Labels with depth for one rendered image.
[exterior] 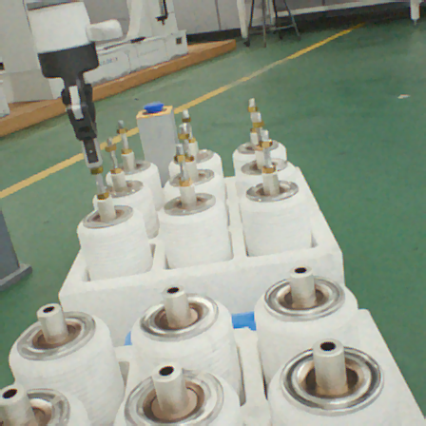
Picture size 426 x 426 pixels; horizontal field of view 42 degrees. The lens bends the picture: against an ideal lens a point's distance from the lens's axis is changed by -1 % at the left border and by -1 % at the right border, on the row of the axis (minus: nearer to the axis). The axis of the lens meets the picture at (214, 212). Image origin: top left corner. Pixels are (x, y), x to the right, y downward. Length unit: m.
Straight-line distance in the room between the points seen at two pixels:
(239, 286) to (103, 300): 0.19
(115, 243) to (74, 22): 0.29
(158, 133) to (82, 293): 0.47
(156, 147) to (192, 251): 0.43
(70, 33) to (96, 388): 0.42
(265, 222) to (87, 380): 0.35
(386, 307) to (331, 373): 0.57
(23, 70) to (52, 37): 2.86
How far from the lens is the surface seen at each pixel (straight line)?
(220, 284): 0.77
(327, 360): 0.42
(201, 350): 0.51
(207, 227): 0.77
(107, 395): 0.56
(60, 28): 0.74
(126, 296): 0.79
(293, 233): 0.78
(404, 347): 0.89
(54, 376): 0.53
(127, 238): 0.79
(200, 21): 6.59
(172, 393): 0.42
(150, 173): 1.01
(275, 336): 0.51
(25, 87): 3.63
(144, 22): 4.47
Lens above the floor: 0.53
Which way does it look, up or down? 22 degrees down
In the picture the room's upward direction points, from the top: 10 degrees counter-clockwise
